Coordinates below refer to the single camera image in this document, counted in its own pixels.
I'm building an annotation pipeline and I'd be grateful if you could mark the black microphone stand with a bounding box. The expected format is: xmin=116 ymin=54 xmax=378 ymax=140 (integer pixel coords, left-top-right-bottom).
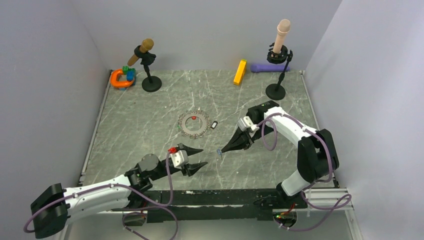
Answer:
xmin=141 ymin=65 xmax=162 ymax=93
xmin=265 ymin=44 xmax=294 ymax=101

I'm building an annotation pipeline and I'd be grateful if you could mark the key with blue tag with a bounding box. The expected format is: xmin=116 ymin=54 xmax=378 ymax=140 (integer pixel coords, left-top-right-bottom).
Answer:
xmin=217 ymin=149 xmax=223 ymax=160

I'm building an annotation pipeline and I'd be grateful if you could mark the brown microphone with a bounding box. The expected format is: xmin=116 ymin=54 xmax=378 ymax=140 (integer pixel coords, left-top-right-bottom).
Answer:
xmin=127 ymin=38 xmax=156 ymax=66

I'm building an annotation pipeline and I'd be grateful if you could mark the black left microphone stand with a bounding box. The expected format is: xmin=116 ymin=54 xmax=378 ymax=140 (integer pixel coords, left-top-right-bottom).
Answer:
xmin=141 ymin=65 xmax=162 ymax=93

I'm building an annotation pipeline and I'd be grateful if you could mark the black right microphone stand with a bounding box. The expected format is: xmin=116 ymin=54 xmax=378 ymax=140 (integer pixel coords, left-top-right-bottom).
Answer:
xmin=265 ymin=44 xmax=294 ymax=101

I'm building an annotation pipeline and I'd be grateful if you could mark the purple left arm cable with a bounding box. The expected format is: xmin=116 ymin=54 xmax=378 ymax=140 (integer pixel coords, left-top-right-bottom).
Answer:
xmin=23 ymin=152 xmax=180 ymax=240

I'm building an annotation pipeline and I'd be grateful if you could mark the yellow toy block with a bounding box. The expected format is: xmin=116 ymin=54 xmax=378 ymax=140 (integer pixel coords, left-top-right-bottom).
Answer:
xmin=233 ymin=59 xmax=247 ymax=86

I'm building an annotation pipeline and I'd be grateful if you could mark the orange toy ring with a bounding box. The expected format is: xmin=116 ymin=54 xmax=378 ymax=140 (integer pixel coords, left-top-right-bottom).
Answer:
xmin=110 ymin=68 xmax=136 ymax=90

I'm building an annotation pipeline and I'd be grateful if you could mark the metal disc with keyrings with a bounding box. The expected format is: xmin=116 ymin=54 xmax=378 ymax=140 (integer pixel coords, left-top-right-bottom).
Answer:
xmin=177 ymin=109 xmax=212 ymax=139

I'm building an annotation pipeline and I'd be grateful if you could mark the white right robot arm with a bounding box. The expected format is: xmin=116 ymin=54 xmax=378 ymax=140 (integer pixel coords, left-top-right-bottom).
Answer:
xmin=221 ymin=100 xmax=340 ymax=208

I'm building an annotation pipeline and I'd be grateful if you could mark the purple cylinder toy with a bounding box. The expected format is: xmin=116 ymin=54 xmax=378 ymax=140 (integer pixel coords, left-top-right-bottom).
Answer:
xmin=249 ymin=63 xmax=285 ymax=73

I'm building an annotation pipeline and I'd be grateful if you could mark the beige microphone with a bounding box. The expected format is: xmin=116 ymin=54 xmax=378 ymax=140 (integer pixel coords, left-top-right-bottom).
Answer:
xmin=272 ymin=19 xmax=291 ymax=54

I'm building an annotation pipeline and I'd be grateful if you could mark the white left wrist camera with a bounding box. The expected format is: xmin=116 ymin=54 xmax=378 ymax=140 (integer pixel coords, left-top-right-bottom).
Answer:
xmin=168 ymin=147 xmax=189 ymax=168

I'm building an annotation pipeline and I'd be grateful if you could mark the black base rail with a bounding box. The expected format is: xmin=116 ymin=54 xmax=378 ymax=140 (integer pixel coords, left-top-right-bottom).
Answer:
xmin=144 ymin=188 xmax=307 ymax=221

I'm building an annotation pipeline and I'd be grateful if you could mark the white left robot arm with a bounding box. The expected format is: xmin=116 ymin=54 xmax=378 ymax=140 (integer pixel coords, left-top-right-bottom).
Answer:
xmin=23 ymin=143 xmax=206 ymax=239

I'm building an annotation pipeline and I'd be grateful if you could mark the colourful toy block stack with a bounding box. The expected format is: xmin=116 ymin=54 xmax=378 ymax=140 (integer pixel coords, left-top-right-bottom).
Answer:
xmin=122 ymin=66 xmax=137 ymax=82

